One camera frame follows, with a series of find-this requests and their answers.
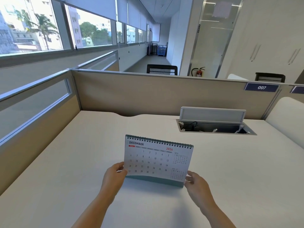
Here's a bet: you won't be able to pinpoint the grey cable box flap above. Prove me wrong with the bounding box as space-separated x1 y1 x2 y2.
180 106 247 123

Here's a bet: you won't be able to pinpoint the person's left forearm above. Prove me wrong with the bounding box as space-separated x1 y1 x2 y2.
70 190 118 228

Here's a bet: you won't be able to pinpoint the person's right hand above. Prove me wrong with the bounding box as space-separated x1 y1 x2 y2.
184 171 216 208

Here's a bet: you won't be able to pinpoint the white wall cabinets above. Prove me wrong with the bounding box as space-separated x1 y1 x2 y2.
218 0 304 84

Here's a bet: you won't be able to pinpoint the person's left hand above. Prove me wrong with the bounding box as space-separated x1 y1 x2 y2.
102 161 128 195

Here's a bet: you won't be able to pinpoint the red fire extinguisher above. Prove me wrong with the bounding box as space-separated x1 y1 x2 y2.
191 67 206 78

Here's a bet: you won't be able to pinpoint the beige desk partition panel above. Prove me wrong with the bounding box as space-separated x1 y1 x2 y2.
71 69 304 120

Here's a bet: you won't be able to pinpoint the recessed desk cable box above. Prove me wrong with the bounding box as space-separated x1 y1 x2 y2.
176 119 257 136

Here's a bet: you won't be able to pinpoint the glass door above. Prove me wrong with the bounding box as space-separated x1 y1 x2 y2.
187 0 245 79

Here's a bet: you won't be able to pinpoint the grey roller blinds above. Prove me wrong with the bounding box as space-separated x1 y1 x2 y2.
51 0 161 42

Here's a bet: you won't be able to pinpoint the paper notice on door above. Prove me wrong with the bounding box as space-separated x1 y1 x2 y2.
212 0 231 18

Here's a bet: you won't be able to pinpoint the black mesh office chair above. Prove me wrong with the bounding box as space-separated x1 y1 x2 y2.
255 73 286 83
146 64 178 76

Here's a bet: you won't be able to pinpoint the glass-topped side partition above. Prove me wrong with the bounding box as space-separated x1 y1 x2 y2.
0 69 82 195
72 50 120 72

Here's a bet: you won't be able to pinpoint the spiral-bound desk calendar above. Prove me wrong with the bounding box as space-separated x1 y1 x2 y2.
124 134 194 188

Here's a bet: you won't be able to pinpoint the person's right forearm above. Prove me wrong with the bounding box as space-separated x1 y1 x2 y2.
201 199 238 228

